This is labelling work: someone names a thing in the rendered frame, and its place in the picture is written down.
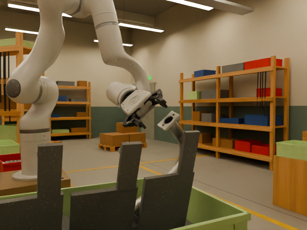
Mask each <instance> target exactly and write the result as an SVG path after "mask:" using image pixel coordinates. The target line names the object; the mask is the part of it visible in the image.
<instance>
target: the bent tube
mask: <svg viewBox="0 0 307 230"><path fill-rule="evenodd" d="M180 117H181V116H180V115H179V114H177V113H175V112H173V111H171V112H170V113H169V114H168V115H167V116H166V117H165V118H163V119H162V120H161V121H160V122H159V123H158V126H159V127H160V128H162V129H163V130H165V131H167V130H169V131H170V132H171V133H172V135H173V136H174V137H175V139H176V140H177V142H178V144H179V147H180V151H181V145H182V144H181V143H180V142H179V140H178V139H179V138H180V136H181V135H182V134H183V133H184V131H183V130H182V128H181V127H180V125H179V124H178V123H177V120H178V119H179V118H180ZM179 158H180V152H179V156H178V159H177V161H176V163H175V164H174V166H173V167H172V168H171V169H170V170H169V171H168V172H167V173H166V174H170V173H177V170H178V164H179ZM140 203H141V196H140V197H139V198H138V199H137V200H136V204H135V210H134V214H135V215H137V214H138V213H139V211H140V208H139V205H140Z"/></svg>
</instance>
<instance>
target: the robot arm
mask: <svg viewBox="0 0 307 230"><path fill-rule="evenodd" d="M37 4H38V8H39V13H40V29H39V32H38V35H37V38H36V41H35V44H34V46H33V49H32V50H31V52H30V54H29V55H28V56H27V57H26V58H25V59H24V61H23V62H22V63H21V64H20V65H19V66H18V67H17V68H16V69H15V70H14V72H13V73H12V74H11V75H10V77H9V78H8V80H7V83H6V87H5V89H6V93H7V96H8V97H9V98H10V99H11V100H12V101H14V102H16V103H19V104H32V105H31V107H30V109H29V110H28V111H27V113H26V114H25V115H23V116H22V117H21V119H20V121H19V134H20V151H21V171H18V172H16V173H14V174H13V175H12V178H13V179H14V180H16V181H35V180H37V145H38V144H45V143H51V136H50V116H51V113H52V111H53V109H54V107H55V105H56V103H57V100H58V96H59V91H58V86H57V84H56V83H55V81H54V80H52V79H51V78H48V77H44V76H42V74H43V73H44V72H45V71H46V70H47V69H48V68H49V67H50V66H52V65H53V63H54V62H55V61H56V59H57V57H58V55H59V53H60V51H61V48H62V46H63V43H64V39H65V32H64V27H63V23H62V14H63V13H64V14H67V15H69V16H71V17H75V18H86V17H88V16H90V15H92V17H93V22H94V26H95V31H96V35H97V39H98V43H99V47H100V52H101V56H102V60H103V62H104V63H105V64H107V65H111V66H116V67H121V68H123V69H125V70H127V71H128V72H130V73H131V75H132V76H133V77H134V80H135V84H123V83H121V82H113V83H111V84H110V85H109V86H108V87H107V89H106V95H107V98H108V99H109V100H110V101H111V102H113V103H114V104H116V105H117V106H118V107H119V108H120V109H122V110H123V112H124V113H125V114H126V115H127V116H126V118H125V120H124V122H123V124H122V125H123V126H124V127H133V126H136V127H137V126H138V127H139V128H141V127H142V128H144V129H146V126H145V125H144V124H143V123H142V122H141V119H142V118H143V117H144V116H145V115H146V114H148V113H149V112H150V111H151V110H152V109H153V108H154V107H155V106H156V105H157V104H160V105H161V106H163V107H165V108H167V107H168V106H167V105H166V103H167V102H166V101H165V100H164V99H163V95H162V91H161V89H158V90H156V91H154V92H152V93H151V89H150V85H149V81H148V77H147V74H146V71H145V70H144V68H143V66H142V65H141V64H140V63H139V62H138V61H137V60H135V59H134V58H132V57H131V56H129V55H128V54H126V53H125V51H124V47H123V43H122V37H121V33H120V28H119V24H118V19H117V15H116V10H115V6H114V2H113V0H37ZM155 99H156V100H155Z"/></svg>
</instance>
